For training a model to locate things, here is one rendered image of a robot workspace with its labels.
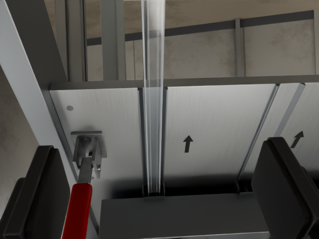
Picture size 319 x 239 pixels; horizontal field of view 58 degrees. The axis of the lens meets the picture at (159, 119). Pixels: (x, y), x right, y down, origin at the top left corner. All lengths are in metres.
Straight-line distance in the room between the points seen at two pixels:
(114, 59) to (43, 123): 0.38
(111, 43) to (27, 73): 0.41
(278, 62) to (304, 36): 0.34
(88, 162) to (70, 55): 0.25
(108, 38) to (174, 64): 2.61
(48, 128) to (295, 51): 3.00
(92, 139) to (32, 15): 0.11
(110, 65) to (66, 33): 0.15
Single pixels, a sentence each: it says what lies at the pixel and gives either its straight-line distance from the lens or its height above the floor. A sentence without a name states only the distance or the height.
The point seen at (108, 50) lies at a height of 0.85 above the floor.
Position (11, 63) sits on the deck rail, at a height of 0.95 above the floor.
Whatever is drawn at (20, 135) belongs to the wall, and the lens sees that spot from 4.15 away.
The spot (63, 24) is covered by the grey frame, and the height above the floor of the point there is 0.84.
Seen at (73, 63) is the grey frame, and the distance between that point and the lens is 0.47.
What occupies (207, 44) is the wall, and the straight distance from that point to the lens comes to 3.18.
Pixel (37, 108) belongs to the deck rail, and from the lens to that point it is 0.24.
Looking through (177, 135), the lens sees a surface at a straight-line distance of 0.27.
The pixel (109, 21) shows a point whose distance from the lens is 0.63.
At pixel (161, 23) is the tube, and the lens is 0.18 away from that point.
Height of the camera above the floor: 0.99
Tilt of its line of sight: level
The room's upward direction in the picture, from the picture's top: 178 degrees clockwise
